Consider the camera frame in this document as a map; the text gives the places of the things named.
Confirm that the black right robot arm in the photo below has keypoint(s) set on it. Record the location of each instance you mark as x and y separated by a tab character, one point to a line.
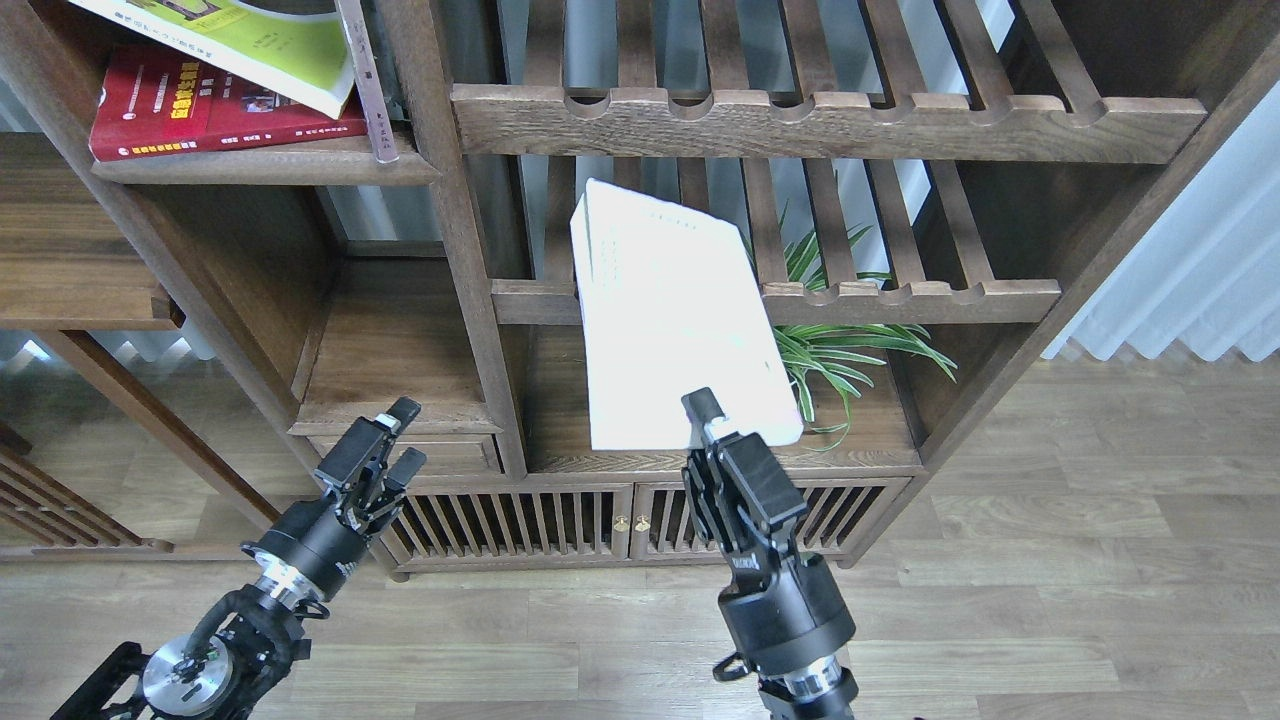
826	693

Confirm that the dark wooden slatted bench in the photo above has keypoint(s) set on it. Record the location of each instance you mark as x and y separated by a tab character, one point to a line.
62	524

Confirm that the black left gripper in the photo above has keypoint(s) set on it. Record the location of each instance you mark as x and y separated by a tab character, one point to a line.
327	538

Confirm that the green spider plant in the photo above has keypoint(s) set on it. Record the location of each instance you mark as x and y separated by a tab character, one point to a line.
829	352

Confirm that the thin upright book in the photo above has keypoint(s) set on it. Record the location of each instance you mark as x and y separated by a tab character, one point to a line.
367	81

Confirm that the red paperback book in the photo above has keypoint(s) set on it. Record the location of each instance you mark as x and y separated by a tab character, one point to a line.
156	101

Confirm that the dark wooden bookshelf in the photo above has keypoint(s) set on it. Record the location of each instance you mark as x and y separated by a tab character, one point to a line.
978	187

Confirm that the white curtain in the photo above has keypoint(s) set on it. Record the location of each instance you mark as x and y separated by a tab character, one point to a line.
1206	275

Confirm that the white lavender paperback book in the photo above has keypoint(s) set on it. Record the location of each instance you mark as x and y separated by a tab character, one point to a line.
669	305

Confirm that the yellow green paperback book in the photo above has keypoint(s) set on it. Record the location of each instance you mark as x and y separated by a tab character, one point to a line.
304	57

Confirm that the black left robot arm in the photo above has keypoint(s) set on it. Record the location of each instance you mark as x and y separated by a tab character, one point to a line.
248	641

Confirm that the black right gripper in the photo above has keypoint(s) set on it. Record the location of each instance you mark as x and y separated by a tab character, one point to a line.
782	605

